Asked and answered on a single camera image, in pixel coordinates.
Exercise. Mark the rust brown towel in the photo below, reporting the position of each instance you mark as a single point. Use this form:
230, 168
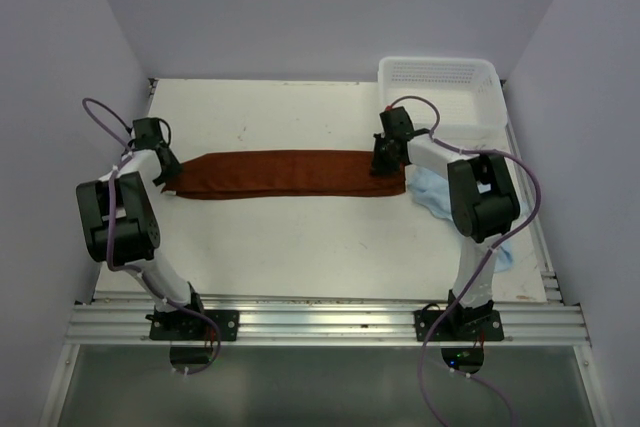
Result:
283, 173

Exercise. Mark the aluminium mounting rail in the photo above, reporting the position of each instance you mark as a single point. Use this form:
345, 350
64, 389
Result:
121, 318

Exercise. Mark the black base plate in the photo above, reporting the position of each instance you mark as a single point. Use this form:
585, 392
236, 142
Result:
462, 324
223, 325

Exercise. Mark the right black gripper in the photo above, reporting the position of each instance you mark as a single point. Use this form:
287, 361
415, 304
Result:
377, 166

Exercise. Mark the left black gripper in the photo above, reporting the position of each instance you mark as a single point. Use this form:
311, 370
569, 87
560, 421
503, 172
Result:
173, 169

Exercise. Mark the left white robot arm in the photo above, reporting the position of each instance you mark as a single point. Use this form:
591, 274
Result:
121, 230

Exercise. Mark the white plastic basket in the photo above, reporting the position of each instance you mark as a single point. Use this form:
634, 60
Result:
463, 96

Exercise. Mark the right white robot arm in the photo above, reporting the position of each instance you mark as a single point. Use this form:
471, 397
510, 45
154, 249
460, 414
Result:
484, 205

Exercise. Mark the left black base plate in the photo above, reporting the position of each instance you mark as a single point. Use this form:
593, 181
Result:
223, 325

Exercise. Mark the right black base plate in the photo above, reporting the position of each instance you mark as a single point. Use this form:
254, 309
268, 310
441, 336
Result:
462, 324

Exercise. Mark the light blue towel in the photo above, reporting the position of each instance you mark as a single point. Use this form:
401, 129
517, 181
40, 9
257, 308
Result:
430, 190

